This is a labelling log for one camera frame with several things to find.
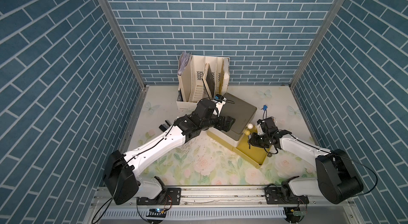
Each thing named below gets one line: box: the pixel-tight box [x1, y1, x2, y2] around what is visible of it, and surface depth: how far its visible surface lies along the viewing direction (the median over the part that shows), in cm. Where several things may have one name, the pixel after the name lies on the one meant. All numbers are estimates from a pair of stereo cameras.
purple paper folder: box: [177, 51, 193, 76], surface depth 95 cm
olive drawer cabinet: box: [206, 92, 258, 151], surface depth 84 cm
